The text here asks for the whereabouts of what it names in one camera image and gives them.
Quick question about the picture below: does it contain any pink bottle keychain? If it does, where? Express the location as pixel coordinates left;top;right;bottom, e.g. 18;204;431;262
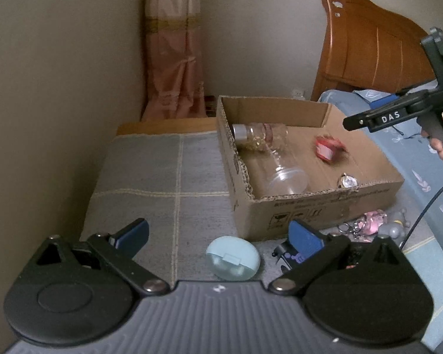
337;210;387;237

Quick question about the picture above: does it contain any clear plastic jar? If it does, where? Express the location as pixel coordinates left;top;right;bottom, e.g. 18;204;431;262
262;145;309;196

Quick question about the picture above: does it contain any grey cartoon figure toy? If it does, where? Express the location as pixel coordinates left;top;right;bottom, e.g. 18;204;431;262
378;208;411;246

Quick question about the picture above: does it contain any glass bottle with yellow beads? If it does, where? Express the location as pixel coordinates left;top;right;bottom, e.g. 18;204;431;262
232;122;288;152

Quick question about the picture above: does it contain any blue floral pillow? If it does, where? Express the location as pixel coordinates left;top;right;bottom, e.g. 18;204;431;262
354;90;398;109

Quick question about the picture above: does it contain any light blue egg case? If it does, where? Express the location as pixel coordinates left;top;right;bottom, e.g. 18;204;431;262
206;236;261;281

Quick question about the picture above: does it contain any wooden bed headboard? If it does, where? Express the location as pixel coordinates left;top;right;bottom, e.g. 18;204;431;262
311;0;434;101

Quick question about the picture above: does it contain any blue floral bed sheet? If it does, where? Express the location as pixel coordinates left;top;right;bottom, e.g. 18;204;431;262
320;90;443;250

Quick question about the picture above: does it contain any brown cardboard box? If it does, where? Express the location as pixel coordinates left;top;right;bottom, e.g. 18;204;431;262
216;96;404;241

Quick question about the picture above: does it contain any pink beige curtain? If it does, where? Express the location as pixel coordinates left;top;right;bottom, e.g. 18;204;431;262
141;0;206;121

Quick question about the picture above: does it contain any small silver keychain charm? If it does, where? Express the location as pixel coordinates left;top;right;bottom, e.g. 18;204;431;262
337;173;359;189

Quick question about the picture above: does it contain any black cable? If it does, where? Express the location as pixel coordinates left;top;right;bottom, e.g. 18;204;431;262
400;176;443;248

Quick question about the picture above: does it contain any white wall socket plug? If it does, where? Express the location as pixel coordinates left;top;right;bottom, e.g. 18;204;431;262
291;89;306;100

